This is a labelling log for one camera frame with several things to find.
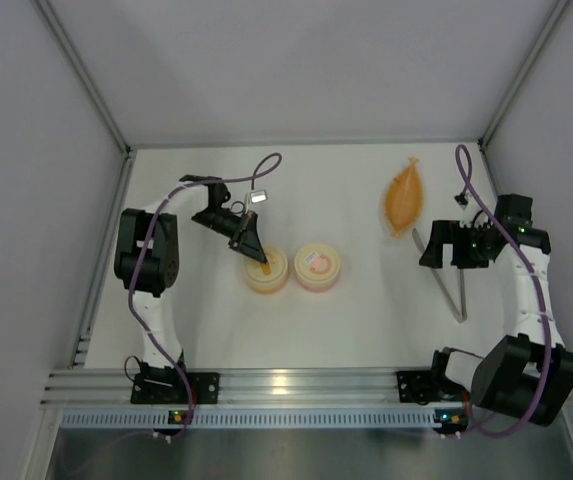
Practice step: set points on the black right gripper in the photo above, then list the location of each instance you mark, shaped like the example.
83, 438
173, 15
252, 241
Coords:
448, 243

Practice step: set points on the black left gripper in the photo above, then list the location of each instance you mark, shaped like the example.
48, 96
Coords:
241, 233

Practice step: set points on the cream lid orange handle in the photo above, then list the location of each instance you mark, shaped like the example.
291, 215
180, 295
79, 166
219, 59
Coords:
277, 266

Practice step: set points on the cream lid pink handle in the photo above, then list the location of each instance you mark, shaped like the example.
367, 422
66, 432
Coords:
317, 261

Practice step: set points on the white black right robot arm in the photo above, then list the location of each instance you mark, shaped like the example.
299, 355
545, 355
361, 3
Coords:
529, 371

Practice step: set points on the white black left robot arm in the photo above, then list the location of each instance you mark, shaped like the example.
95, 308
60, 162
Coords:
147, 260

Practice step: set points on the orange lunch bowl white inside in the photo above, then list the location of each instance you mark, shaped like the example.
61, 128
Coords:
266, 288

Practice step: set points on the pink lunch bowl white inside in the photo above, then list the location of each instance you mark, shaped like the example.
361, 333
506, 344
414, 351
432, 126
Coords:
316, 286

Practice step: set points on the fish-shaped woven bamboo tray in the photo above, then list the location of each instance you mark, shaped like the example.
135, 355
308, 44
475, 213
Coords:
403, 200

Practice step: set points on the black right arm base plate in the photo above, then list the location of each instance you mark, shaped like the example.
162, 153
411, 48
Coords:
422, 387

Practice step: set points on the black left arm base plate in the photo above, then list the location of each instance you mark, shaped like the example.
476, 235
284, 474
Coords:
167, 388

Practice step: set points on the aluminium front mounting rail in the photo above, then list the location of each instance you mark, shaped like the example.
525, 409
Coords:
238, 388

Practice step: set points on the slotted grey cable duct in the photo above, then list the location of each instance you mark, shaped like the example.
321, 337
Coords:
139, 418

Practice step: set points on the aluminium frame post right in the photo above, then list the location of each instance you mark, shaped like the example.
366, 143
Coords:
529, 60

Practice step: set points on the aluminium frame post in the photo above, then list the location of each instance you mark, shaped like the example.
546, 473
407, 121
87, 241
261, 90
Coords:
529, 60
56, 28

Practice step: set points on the aluminium frame post left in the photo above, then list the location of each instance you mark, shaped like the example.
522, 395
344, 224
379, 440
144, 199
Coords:
56, 28

